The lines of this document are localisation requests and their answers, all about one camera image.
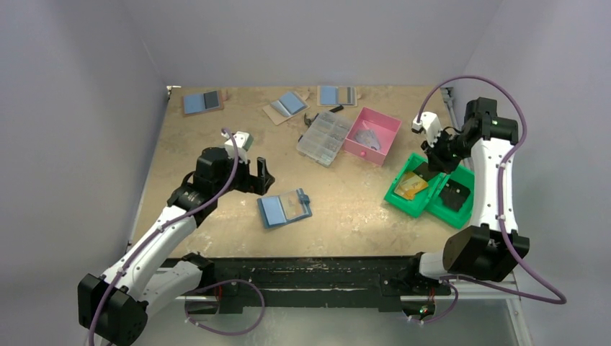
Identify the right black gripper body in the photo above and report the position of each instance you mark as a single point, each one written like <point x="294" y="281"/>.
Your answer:
<point x="437" y="156"/>

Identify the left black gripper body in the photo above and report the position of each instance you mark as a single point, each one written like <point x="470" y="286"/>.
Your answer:
<point x="245" y="182"/>

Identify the blue card holder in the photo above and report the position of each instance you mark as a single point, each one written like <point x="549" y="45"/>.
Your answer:
<point x="271" y="212"/>

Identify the gold card from holder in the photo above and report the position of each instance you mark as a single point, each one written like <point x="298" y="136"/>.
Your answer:
<point x="415" y="184"/>

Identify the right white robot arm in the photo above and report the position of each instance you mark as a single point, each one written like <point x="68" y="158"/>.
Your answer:
<point x="489" y="247"/>

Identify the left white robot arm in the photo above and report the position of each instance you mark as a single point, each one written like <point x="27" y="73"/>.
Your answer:
<point x="116" y="305"/>

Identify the teal open card holder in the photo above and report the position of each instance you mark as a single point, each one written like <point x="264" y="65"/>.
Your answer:
<point x="247" y="141"/>

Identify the gold credit card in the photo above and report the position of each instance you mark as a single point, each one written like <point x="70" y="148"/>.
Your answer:
<point x="406" y="191"/>

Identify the tan open card holder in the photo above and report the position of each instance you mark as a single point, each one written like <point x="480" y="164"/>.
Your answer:
<point x="289" y="105"/>

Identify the cards in pink bin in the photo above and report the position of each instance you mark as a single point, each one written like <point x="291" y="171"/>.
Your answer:
<point x="367" y="138"/>

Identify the brown open card holder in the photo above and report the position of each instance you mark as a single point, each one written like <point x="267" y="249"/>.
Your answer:
<point x="203" y="102"/>

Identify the beige open card holder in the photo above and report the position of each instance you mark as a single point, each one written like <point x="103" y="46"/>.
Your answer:
<point x="346" y="96"/>

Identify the green plastic tray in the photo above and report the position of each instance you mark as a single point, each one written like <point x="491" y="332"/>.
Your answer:
<point x="413" y="187"/>

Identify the green tray lid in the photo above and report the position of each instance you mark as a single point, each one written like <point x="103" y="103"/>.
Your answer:
<point x="452" y="201"/>

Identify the clear plastic organizer box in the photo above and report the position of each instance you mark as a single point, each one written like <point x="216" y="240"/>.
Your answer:
<point x="324" y="137"/>

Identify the pink plastic bin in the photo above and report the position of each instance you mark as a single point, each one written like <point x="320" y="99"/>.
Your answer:
<point x="386" y="129"/>

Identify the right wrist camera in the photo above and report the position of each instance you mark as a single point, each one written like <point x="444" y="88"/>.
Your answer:
<point x="429" y="124"/>

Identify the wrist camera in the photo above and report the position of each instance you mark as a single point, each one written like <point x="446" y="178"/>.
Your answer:
<point x="238" y="143"/>
<point x="429" y="124"/>

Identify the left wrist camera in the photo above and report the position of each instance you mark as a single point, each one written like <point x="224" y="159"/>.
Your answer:
<point x="238" y="143"/>

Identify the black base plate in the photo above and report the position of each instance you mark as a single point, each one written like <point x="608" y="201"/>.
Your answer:
<point x="372" y="282"/>

